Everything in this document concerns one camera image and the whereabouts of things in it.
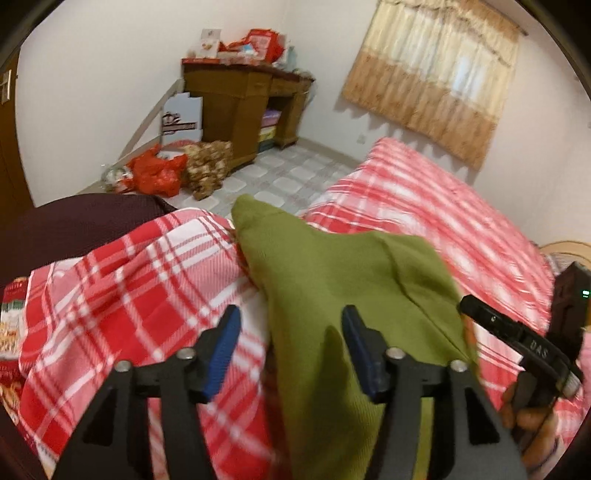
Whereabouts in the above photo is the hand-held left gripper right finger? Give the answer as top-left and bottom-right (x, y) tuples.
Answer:
(341, 305), (529, 480)

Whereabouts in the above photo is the red plaid bed blanket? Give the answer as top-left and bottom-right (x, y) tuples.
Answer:
(16, 136), (591, 480)

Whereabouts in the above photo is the grey metal bar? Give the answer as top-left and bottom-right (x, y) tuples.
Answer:
(117, 78), (185, 166)

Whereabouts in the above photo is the white card box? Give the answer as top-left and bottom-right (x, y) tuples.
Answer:
(198, 28), (222, 59)

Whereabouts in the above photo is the red plastic bag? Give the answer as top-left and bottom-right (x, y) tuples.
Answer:
(126, 144), (190, 198)

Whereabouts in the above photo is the colourful printed cloth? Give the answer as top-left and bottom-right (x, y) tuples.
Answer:
(0, 276), (31, 423)

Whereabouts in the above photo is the dark maroon cloth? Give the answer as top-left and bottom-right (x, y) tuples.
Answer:
(0, 193), (178, 289)

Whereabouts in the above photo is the person's right hand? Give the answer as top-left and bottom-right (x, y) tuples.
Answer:
(499, 383), (560, 468)

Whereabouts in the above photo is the white printed cardboard box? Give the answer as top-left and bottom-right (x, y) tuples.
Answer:
(161, 91), (204, 145)

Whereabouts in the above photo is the wooden headboard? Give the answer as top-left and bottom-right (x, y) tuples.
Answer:
(538, 239), (591, 273)

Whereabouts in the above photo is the clear plastic bag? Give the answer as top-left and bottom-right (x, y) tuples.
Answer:
(99, 164), (136, 195)

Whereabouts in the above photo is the green striped knit sweater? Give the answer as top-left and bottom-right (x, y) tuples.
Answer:
(230, 194), (481, 480)

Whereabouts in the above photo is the brown patterned bag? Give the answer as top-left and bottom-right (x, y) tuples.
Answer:
(184, 141), (235, 201)

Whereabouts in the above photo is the beige patterned curtain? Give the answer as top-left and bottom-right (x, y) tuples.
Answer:
(341, 0), (528, 171)

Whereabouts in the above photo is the red gift bag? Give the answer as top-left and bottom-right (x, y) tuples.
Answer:
(217, 28), (284, 64)

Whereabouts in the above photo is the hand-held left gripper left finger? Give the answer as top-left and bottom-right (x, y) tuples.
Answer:
(53, 305), (243, 480)

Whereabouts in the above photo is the dark wooden door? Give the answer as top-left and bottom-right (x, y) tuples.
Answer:
(0, 48), (34, 220)

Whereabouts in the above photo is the brown wooden desk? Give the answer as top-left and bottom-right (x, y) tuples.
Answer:
(181, 58), (316, 171)

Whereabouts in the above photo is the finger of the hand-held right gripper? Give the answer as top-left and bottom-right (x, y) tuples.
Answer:
(459, 294), (525, 343)

